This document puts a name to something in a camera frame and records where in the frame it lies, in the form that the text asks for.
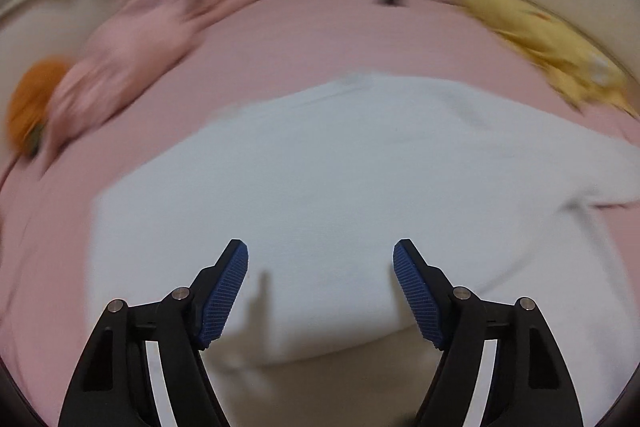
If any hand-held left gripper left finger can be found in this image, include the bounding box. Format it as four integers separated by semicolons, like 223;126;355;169
57;238;250;427

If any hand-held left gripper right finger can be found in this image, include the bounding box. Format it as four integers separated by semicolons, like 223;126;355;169
392;238;585;427

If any white fleece sweater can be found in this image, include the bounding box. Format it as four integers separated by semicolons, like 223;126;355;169
90;74;640;370

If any pink duvet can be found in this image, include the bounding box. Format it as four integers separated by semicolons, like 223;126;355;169
47;0;281;148

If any orange pumpkin plush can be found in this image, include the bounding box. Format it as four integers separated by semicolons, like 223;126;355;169
7;59;68;158

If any yellow cartoon pillow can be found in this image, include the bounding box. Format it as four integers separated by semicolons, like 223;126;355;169
455;0;636;112

